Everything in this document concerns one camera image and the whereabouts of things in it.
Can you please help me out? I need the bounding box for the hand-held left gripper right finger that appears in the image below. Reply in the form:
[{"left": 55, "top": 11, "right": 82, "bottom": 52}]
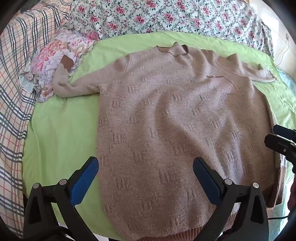
[{"left": 193, "top": 157, "right": 269, "bottom": 241}]

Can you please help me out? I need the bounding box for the light blue bed sheet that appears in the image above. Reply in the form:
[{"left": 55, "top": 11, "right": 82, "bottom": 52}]
[{"left": 268, "top": 66, "right": 296, "bottom": 241}]

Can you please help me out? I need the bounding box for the white wall cable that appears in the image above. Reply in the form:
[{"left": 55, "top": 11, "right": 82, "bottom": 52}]
[{"left": 275, "top": 32, "right": 292, "bottom": 66}]

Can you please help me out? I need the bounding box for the plaid checked blanket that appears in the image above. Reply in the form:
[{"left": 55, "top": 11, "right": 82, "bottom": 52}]
[{"left": 0, "top": 0, "right": 77, "bottom": 239}]

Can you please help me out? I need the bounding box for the rose print white quilt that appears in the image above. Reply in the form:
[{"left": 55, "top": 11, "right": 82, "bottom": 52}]
[{"left": 68, "top": 0, "right": 274, "bottom": 58}]

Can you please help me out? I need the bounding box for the pastel floral cloth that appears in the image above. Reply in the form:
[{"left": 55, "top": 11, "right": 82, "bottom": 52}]
[{"left": 18, "top": 29, "right": 100, "bottom": 103}]

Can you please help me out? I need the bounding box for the beige knitted sweater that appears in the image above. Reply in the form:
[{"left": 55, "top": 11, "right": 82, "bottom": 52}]
[{"left": 53, "top": 42, "right": 287, "bottom": 241}]

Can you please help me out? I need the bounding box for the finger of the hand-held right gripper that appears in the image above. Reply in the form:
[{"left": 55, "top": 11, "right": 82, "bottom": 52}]
[
  {"left": 265, "top": 133, "right": 296, "bottom": 173},
  {"left": 273, "top": 125, "right": 296, "bottom": 141}
]

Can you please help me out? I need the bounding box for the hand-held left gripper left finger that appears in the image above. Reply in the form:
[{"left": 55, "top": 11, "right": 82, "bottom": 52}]
[{"left": 23, "top": 156, "right": 100, "bottom": 241}]

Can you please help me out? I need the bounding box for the black cable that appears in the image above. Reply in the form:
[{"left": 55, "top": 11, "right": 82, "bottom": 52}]
[{"left": 268, "top": 214, "right": 290, "bottom": 221}]

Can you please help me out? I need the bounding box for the light green bed sheet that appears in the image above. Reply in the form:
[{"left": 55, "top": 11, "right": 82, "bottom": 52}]
[{"left": 22, "top": 31, "right": 296, "bottom": 241}]

